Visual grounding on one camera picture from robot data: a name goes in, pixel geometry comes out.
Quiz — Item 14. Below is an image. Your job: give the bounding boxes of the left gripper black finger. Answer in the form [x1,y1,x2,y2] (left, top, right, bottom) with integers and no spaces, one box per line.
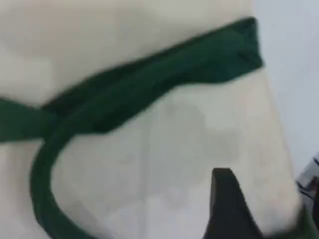
[203,167,265,239]

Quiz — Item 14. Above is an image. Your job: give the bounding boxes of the right gripper silver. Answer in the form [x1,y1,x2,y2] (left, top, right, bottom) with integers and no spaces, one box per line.
[296,153,319,201]

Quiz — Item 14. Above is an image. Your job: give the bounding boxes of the white cloth bag green handles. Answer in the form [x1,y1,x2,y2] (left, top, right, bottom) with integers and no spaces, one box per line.
[0,0,319,239]

